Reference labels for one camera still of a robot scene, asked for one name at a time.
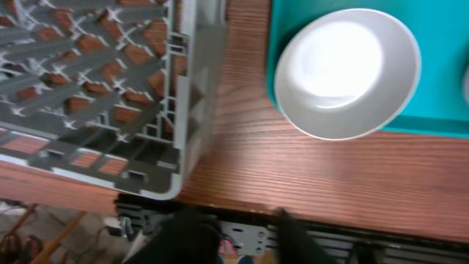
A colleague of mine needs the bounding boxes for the grey bowl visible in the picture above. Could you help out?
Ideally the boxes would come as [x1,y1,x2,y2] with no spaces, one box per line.
[274,8,422,141]

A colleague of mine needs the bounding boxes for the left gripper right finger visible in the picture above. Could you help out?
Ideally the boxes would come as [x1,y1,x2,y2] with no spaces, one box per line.
[276,208,337,264]

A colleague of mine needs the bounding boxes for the small white plate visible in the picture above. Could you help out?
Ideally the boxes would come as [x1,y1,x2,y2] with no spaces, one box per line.
[462,67,469,105]

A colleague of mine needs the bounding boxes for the grey plastic dish rack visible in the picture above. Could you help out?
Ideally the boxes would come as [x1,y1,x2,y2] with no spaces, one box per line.
[1,1,227,200]

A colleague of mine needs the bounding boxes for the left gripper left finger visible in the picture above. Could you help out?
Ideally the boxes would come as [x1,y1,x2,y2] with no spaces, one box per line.
[124,210,221,264]

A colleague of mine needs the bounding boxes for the teal serving tray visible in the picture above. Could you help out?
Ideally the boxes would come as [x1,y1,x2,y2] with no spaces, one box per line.
[267,0,468,139]

